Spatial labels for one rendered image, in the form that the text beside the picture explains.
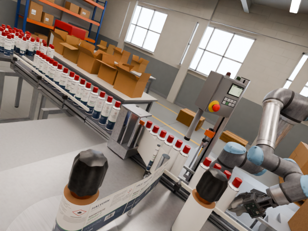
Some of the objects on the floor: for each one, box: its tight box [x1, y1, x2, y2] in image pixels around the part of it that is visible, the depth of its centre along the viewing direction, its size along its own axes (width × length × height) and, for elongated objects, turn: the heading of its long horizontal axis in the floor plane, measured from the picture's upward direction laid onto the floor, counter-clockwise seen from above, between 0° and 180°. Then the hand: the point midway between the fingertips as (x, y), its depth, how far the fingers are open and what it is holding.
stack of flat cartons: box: [176, 108, 206, 131], centre depth 516 cm, size 64×53×31 cm
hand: (231, 207), depth 88 cm, fingers closed, pressing on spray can
